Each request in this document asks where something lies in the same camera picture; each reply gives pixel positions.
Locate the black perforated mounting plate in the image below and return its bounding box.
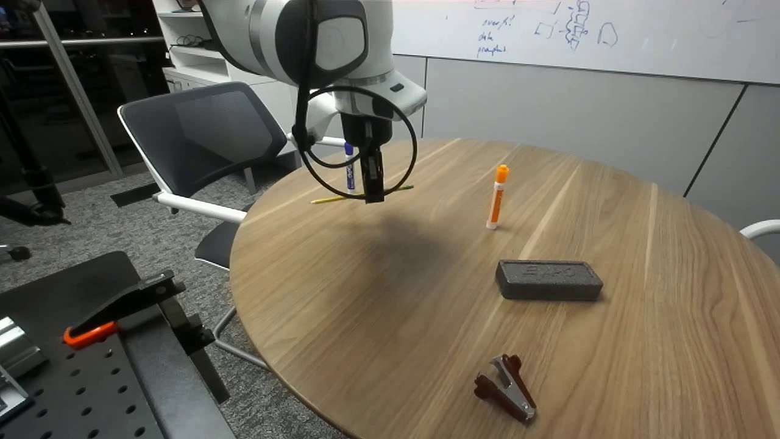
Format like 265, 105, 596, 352
0, 249, 236, 439

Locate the black mesh office chair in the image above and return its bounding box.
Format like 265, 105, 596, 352
115, 80, 351, 374

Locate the black clamp with orange handle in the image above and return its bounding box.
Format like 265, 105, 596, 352
58, 271, 231, 405

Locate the black tripod stand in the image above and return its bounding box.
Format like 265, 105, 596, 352
0, 71, 72, 230

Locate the black whiteboard eraser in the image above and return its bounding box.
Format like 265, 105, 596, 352
494, 259, 605, 304

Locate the white chair armrest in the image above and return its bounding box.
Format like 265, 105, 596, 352
738, 216, 780, 242

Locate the orange cap whiteboard marker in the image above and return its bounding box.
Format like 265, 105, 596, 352
486, 164, 512, 232

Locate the dark red staple remover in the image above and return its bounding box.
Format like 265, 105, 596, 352
473, 352, 540, 427

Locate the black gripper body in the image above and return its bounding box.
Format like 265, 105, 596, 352
340, 109, 395, 161

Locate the wall whiteboard with writing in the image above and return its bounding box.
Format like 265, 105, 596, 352
390, 0, 780, 88

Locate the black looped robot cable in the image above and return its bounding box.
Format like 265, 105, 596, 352
291, 82, 420, 200

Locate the white shelf unit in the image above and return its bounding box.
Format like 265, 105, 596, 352
152, 0, 231, 93

